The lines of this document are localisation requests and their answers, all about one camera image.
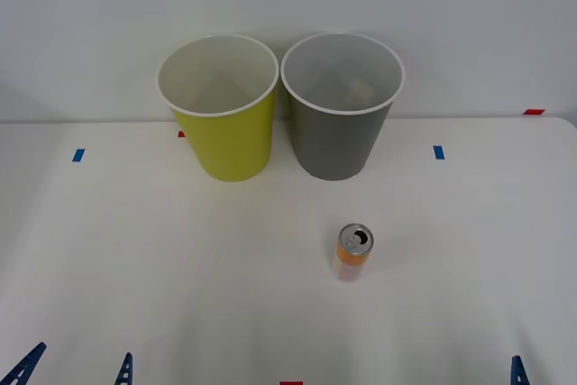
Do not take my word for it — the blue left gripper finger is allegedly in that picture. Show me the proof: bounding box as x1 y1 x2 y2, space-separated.
0 342 48 385
113 352 134 385

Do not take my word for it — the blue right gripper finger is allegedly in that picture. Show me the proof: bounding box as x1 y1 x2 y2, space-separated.
510 354 530 385

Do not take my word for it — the orange and white drink can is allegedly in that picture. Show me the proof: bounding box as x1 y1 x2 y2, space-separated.
332 222 375 285

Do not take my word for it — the yellow-green plastic waste bin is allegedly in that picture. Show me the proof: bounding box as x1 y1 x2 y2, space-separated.
156 32 279 184

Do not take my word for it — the grey plastic waste bin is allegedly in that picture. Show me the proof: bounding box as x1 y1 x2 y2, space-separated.
279 32 406 182

